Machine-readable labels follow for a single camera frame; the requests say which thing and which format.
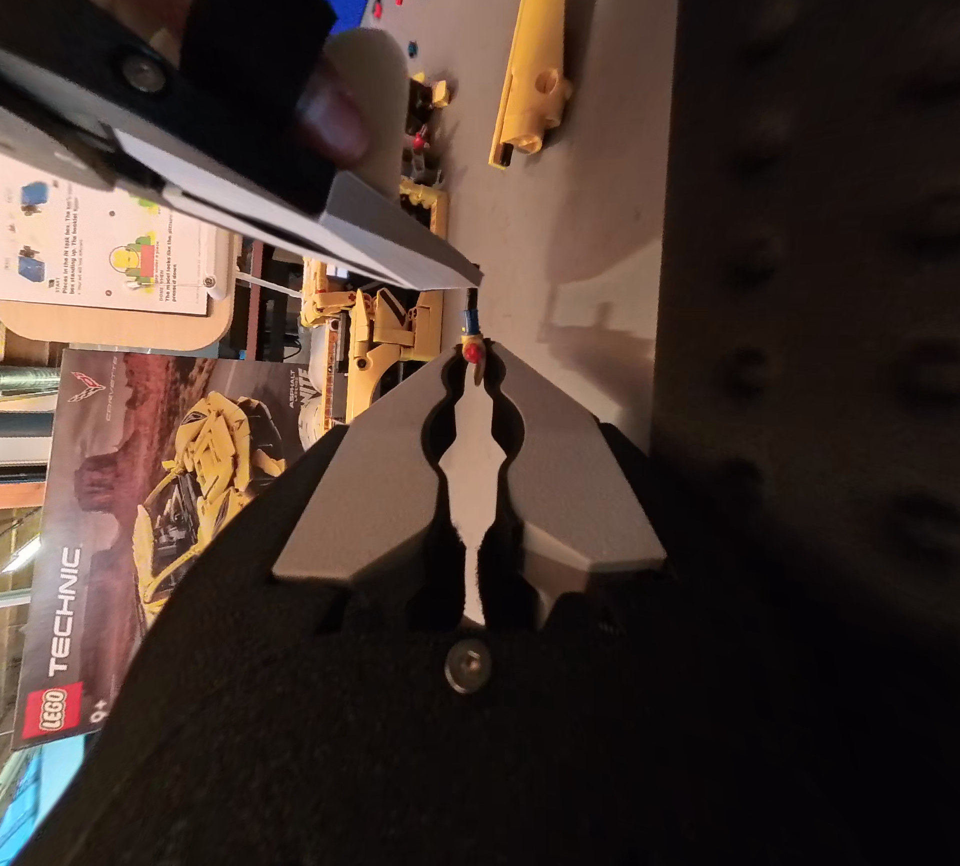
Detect printed instruction sheet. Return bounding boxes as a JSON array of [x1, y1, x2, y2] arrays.
[[0, 153, 237, 318]]

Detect yellow curved panel piece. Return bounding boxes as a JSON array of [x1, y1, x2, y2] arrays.
[[487, 0, 575, 171]]

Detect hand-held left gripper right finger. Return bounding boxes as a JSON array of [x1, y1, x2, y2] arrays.
[[483, 342, 667, 627]]

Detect toy car set box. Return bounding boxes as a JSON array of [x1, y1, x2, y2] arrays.
[[11, 348, 312, 754]]

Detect yellow toy brick car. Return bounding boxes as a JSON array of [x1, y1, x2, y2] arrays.
[[300, 71, 455, 424]]

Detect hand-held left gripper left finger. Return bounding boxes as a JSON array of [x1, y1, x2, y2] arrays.
[[271, 347, 464, 630]]

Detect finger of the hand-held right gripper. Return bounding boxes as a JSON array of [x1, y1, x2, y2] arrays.
[[178, 200, 444, 291], [112, 127, 485, 287]]

